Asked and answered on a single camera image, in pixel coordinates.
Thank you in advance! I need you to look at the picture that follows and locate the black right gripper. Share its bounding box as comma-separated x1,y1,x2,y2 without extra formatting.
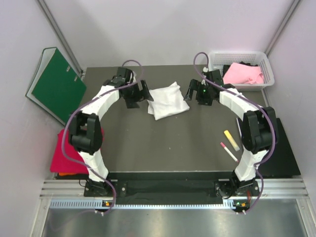
184,80,212,106

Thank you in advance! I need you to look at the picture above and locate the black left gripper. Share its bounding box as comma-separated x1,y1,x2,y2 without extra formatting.
122,79,153,108

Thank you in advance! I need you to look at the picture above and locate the white t shirt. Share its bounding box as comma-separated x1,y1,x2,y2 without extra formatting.
147,81,190,120

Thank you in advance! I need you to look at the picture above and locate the red t shirt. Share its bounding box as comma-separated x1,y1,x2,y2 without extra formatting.
50,129,88,174

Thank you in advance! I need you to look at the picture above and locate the orange cloth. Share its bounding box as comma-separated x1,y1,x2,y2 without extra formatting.
58,172,76,177

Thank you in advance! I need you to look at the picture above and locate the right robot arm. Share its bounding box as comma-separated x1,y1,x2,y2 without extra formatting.
184,67,278,196

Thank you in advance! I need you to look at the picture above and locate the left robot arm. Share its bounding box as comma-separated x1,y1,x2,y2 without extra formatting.
67,67,153,197

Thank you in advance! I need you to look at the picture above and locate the white plastic laundry basket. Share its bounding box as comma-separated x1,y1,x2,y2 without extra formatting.
208,51,275,91

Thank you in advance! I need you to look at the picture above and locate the black t shirt in basket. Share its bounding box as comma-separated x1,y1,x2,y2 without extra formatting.
223,62,258,75

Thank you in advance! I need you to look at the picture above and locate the pink t shirt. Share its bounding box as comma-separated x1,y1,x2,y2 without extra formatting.
223,63,264,84

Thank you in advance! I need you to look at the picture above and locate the yellow marker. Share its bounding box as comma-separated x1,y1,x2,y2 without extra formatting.
224,130,240,151

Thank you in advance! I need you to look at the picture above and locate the pink white pen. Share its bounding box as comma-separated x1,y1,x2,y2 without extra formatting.
220,142,239,162

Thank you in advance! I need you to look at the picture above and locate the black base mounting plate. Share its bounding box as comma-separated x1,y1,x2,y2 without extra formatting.
83,171,259,205

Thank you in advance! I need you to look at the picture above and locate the black flat box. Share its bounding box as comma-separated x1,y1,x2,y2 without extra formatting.
259,118,301,178

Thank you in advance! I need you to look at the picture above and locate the green ring binder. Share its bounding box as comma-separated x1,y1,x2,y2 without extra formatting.
26,47,86,125

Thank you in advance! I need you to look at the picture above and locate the grey slotted cable duct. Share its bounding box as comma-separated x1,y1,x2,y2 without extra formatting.
49,198,250,209

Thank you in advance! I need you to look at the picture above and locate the aluminium frame rail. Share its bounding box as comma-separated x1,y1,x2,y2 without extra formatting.
39,178,308,199

